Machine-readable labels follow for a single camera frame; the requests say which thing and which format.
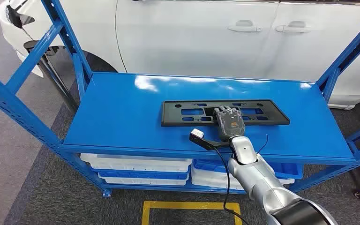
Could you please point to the black plastic frame part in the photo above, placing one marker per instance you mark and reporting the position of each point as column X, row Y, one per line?
column 173, row 119

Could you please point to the yellow floor tape outline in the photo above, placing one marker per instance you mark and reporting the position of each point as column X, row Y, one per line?
column 183, row 205

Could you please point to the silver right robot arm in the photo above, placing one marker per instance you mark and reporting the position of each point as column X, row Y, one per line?
column 260, row 180

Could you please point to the white plastic bin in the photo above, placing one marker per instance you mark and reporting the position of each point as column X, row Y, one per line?
column 208, row 185
column 136, row 163
column 136, row 181
column 204, row 176

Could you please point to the blue plastic bin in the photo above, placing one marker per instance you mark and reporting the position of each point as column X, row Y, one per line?
column 211, row 166

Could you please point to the chrome stanchion post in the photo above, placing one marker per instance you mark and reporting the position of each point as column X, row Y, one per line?
column 59, row 82

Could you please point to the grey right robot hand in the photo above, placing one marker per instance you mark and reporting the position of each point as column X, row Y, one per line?
column 229, row 124

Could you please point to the white car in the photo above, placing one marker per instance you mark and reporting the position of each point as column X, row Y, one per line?
column 183, row 37

